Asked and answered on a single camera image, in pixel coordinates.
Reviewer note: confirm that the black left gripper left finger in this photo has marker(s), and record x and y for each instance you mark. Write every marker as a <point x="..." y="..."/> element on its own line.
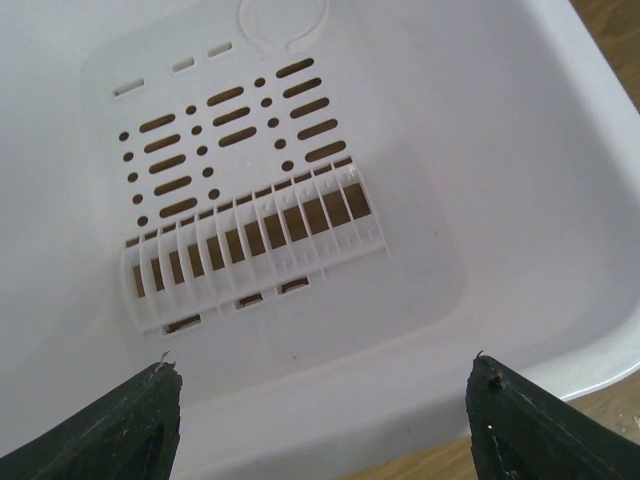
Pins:
<point x="132" y="432"/>

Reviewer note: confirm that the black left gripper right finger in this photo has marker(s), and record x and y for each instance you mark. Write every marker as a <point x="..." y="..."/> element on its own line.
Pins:
<point x="521" y="431"/>

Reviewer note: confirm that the white plastic tub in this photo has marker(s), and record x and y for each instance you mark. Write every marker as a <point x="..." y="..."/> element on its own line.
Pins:
<point x="319" y="211"/>

